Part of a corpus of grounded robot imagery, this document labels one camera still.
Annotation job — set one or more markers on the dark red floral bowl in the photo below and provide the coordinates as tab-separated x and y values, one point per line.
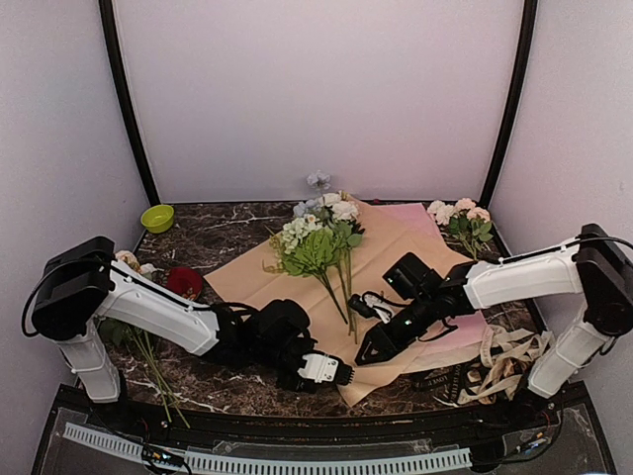
185	282

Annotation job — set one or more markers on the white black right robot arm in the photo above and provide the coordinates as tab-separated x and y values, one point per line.
592	266

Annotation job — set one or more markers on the black vertical frame post right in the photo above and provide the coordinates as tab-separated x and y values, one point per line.
514	93

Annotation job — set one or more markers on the white rose stem bunch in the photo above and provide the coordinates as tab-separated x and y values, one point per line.
341	214

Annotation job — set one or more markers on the pink rose stem bunch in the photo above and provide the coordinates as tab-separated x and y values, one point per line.
130	326

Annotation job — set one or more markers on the pink wrapping paper sheet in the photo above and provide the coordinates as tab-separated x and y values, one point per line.
440	348

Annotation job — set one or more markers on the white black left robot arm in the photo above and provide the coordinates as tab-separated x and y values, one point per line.
88	282

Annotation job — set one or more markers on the black vertical frame post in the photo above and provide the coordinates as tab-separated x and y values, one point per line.
514	93
125	100

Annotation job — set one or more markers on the cream ribbon pile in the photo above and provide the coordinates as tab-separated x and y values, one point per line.
505	357

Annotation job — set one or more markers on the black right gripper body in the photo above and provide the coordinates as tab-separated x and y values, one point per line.
422	318

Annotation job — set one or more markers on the lime green plastic bowl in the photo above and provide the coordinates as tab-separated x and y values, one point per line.
158	219

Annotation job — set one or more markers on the white slotted cable duct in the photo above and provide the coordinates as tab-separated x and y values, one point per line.
242	458

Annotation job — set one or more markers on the black vertical frame post left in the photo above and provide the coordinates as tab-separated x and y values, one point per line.
125	100

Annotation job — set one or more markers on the green hydrangea leaf bunch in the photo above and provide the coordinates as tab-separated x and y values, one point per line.
308	247

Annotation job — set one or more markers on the pink white rose bunch right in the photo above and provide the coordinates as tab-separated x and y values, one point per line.
465	221

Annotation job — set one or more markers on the blue flower stem bunch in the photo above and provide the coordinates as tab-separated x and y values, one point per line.
320	183

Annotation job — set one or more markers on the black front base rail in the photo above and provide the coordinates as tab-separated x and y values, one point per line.
251	408

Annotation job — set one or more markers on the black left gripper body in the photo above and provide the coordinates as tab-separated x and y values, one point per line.
268	355

